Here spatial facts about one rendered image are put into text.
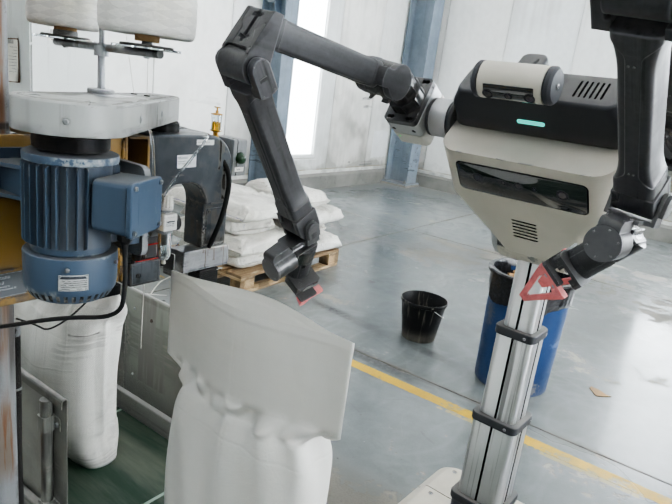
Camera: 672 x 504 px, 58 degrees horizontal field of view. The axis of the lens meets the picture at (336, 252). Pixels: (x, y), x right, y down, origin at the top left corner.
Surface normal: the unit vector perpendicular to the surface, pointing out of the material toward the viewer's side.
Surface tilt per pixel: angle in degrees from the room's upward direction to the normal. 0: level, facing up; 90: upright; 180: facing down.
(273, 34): 97
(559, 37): 90
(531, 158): 40
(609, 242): 87
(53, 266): 93
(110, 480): 0
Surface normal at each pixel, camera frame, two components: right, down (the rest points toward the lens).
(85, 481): 0.12, -0.95
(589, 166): -0.31, -0.64
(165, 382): -0.59, 0.15
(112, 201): -0.22, 0.24
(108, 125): 0.84, 0.25
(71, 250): 0.36, 0.30
